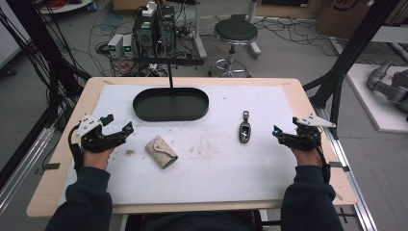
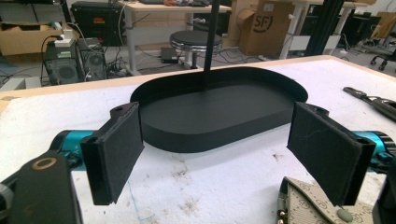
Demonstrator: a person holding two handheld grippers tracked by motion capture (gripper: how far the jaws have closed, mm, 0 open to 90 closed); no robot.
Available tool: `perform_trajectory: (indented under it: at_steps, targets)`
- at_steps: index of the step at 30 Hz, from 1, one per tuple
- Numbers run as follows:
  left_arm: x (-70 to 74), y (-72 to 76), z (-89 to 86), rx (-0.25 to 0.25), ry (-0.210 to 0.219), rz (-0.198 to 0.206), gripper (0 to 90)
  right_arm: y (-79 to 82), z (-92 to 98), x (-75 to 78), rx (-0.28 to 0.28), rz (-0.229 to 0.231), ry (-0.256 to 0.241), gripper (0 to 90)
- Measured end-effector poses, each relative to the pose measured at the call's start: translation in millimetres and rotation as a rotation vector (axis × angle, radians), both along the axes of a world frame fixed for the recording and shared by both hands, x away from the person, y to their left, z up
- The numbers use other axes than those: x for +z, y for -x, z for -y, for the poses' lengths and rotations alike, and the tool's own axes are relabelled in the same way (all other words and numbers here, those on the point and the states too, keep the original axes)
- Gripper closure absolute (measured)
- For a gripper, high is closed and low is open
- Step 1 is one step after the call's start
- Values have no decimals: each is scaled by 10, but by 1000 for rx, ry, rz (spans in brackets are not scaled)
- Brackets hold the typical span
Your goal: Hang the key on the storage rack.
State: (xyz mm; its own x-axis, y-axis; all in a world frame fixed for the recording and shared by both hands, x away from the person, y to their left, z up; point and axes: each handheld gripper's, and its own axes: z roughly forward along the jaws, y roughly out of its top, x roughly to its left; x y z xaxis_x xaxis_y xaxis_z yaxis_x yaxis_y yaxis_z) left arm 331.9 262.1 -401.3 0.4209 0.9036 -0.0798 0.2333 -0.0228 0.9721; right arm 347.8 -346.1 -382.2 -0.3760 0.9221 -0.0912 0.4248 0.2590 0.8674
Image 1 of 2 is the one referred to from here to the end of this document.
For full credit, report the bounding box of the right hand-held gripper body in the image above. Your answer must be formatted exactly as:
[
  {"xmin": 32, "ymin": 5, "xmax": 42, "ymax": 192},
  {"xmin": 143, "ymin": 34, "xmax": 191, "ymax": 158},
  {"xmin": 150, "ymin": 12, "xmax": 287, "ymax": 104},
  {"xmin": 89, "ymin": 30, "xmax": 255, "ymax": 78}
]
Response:
[{"xmin": 287, "ymin": 114, "xmax": 337, "ymax": 152}]

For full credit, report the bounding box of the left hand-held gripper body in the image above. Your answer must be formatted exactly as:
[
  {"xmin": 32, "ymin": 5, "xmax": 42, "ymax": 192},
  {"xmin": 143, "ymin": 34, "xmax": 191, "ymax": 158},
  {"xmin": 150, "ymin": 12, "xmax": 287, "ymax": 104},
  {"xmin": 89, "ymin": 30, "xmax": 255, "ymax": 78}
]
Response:
[{"xmin": 75, "ymin": 113, "xmax": 114, "ymax": 154}]

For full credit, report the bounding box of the black car key fob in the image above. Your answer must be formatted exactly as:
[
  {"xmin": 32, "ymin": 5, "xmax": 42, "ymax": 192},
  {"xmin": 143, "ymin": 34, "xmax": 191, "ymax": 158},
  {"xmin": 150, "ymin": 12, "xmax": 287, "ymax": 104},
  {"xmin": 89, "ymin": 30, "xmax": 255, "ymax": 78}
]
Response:
[{"xmin": 238, "ymin": 110, "xmax": 252, "ymax": 144}]

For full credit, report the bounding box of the beige key pouch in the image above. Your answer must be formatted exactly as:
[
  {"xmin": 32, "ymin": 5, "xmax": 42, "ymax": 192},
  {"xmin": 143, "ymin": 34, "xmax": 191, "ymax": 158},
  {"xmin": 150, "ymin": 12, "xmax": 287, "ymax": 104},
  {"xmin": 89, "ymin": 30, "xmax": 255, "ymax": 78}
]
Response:
[{"xmin": 144, "ymin": 135, "xmax": 179, "ymax": 170}]

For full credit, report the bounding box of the black oval tray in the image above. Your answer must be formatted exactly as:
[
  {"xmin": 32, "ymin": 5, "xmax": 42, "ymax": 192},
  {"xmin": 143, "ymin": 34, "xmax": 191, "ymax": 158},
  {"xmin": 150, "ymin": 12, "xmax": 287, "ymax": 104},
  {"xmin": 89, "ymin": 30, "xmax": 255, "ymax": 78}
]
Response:
[{"xmin": 132, "ymin": 87, "xmax": 210, "ymax": 123}]

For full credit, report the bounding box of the person's left hand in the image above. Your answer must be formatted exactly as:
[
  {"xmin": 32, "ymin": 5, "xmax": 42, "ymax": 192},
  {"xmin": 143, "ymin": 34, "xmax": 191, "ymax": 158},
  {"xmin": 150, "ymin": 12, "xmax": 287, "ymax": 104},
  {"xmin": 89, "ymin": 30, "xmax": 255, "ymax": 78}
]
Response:
[{"xmin": 82, "ymin": 147, "xmax": 115, "ymax": 171}]

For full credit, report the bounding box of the person's right hand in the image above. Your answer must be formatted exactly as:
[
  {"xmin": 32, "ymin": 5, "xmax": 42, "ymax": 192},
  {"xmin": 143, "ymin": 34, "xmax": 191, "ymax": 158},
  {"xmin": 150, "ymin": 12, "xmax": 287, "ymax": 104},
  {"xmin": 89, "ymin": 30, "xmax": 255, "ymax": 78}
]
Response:
[{"xmin": 290, "ymin": 145, "xmax": 323, "ymax": 168}]

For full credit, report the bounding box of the black tape strip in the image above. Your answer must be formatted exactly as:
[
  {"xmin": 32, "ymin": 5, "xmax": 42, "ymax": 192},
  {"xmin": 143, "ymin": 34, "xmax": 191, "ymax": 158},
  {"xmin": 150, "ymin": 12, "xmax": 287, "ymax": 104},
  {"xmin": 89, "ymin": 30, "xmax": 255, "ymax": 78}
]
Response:
[
  {"xmin": 328, "ymin": 161, "xmax": 351, "ymax": 173},
  {"xmin": 34, "ymin": 162, "xmax": 62, "ymax": 176}
]

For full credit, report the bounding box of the light wooden table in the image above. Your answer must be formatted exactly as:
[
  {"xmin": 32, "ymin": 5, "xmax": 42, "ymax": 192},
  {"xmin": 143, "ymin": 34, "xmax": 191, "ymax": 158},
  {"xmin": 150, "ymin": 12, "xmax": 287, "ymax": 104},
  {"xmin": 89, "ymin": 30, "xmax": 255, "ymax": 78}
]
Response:
[{"xmin": 26, "ymin": 76, "xmax": 358, "ymax": 218}]

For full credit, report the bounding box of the white floor platform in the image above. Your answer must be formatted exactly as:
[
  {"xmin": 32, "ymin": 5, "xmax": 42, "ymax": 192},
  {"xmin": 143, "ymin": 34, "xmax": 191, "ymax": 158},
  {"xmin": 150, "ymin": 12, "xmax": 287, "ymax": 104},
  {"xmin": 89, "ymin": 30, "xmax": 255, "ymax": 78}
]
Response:
[{"xmin": 345, "ymin": 63, "xmax": 408, "ymax": 135}]

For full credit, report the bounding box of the grey bench power supply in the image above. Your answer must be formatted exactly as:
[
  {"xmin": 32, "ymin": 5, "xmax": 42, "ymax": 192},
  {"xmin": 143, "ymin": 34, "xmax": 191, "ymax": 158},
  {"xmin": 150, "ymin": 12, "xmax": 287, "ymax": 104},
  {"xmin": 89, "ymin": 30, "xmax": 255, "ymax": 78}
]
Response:
[
  {"xmin": 107, "ymin": 33, "xmax": 125, "ymax": 60},
  {"xmin": 121, "ymin": 34, "xmax": 135, "ymax": 60}
]

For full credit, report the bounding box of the white table mat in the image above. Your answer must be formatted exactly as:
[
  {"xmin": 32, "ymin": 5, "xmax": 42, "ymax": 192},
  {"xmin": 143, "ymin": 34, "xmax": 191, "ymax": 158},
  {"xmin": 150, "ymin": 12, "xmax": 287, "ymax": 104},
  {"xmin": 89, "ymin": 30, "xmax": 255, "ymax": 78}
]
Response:
[{"xmin": 57, "ymin": 84, "xmax": 337, "ymax": 207}]

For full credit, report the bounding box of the white table leg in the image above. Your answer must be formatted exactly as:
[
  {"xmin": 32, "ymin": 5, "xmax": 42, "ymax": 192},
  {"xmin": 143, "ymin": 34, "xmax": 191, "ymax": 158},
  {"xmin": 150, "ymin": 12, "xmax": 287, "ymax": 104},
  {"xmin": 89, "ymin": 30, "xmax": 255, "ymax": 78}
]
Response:
[
  {"xmin": 245, "ymin": 0, "xmax": 263, "ymax": 61},
  {"xmin": 191, "ymin": 0, "xmax": 209, "ymax": 61}
]

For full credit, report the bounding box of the black computer tower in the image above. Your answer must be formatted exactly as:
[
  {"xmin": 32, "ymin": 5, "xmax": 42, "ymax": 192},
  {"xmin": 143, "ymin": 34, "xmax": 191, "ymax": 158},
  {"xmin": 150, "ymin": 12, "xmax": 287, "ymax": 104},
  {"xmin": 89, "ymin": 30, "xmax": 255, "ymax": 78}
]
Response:
[
  {"xmin": 156, "ymin": 5, "xmax": 177, "ymax": 55},
  {"xmin": 132, "ymin": 13, "xmax": 159, "ymax": 60}
]

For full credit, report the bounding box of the black round stool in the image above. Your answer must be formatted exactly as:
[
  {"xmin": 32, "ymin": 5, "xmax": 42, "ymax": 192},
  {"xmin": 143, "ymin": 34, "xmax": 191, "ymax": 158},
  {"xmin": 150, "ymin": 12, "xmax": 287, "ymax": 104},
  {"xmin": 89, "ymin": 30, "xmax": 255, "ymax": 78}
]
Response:
[{"xmin": 209, "ymin": 17, "xmax": 260, "ymax": 79}]

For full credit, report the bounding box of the brown cardboard box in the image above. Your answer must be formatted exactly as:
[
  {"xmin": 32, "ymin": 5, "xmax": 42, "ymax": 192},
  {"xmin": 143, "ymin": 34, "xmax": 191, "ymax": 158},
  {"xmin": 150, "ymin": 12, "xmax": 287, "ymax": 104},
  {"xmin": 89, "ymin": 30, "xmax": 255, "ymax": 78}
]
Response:
[{"xmin": 315, "ymin": 0, "xmax": 373, "ymax": 40}]

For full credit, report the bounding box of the white power strip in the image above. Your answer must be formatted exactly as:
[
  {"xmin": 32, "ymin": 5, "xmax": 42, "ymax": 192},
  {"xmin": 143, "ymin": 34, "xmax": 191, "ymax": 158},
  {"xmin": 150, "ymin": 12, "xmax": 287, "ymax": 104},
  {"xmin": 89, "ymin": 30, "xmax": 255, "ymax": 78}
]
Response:
[{"xmin": 140, "ymin": 1, "xmax": 159, "ymax": 18}]

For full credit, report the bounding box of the white round table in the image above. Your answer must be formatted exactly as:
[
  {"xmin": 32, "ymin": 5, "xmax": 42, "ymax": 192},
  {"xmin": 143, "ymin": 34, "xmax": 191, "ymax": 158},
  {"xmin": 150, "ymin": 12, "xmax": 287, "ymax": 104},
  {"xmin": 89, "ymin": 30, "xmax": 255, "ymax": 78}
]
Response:
[{"xmin": 38, "ymin": 0, "xmax": 94, "ymax": 15}]

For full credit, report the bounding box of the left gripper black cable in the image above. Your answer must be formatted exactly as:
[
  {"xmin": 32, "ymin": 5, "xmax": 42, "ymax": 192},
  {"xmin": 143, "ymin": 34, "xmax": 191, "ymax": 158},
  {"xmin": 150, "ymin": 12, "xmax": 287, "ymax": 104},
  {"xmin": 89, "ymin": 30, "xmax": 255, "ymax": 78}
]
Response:
[{"xmin": 66, "ymin": 124, "xmax": 86, "ymax": 173}]

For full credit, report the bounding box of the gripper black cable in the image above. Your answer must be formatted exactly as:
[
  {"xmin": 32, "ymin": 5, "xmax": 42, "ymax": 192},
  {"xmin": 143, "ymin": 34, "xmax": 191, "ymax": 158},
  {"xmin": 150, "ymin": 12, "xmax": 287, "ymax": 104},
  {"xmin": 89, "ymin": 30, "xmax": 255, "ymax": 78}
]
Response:
[
  {"xmin": 66, "ymin": 124, "xmax": 86, "ymax": 173},
  {"xmin": 307, "ymin": 133, "xmax": 332, "ymax": 185}
]

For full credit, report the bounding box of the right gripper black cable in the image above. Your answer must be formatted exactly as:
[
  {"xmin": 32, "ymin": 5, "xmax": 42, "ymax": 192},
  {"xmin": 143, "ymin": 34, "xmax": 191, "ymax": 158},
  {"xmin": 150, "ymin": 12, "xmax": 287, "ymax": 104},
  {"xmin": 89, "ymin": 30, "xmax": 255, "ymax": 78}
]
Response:
[{"xmin": 307, "ymin": 133, "xmax": 332, "ymax": 185}]

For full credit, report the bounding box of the aluminium rail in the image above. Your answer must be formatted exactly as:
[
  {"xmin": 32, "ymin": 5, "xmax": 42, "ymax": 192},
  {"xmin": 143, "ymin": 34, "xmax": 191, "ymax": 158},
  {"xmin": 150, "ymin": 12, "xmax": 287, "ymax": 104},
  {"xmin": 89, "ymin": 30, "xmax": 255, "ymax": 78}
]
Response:
[
  {"xmin": 312, "ymin": 105, "xmax": 380, "ymax": 231},
  {"xmin": 0, "ymin": 125, "xmax": 56, "ymax": 216}
]

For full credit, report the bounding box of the black frame post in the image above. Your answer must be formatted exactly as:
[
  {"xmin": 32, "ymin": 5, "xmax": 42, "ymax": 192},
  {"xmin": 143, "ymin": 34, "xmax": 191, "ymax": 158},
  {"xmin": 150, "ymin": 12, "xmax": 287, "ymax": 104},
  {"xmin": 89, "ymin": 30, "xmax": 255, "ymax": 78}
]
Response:
[{"xmin": 302, "ymin": 0, "xmax": 408, "ymax": 140}]

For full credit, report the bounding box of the black camera stand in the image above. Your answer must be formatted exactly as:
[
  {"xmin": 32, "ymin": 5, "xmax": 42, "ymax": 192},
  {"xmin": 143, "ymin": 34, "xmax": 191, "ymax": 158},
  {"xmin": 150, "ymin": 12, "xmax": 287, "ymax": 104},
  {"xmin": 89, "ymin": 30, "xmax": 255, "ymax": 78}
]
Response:
[{"xmin": 132, "ymin": 57, "xmax": 205, "ymax": 90}]

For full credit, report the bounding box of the black cable bundle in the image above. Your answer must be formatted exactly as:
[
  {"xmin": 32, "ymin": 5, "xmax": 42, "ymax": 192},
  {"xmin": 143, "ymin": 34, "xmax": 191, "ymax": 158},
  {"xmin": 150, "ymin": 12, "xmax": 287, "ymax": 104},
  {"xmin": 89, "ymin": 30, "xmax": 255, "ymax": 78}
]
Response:
[{"xmin": 0, "ymin": 0, "xmax": 92, "ymax": 133}]

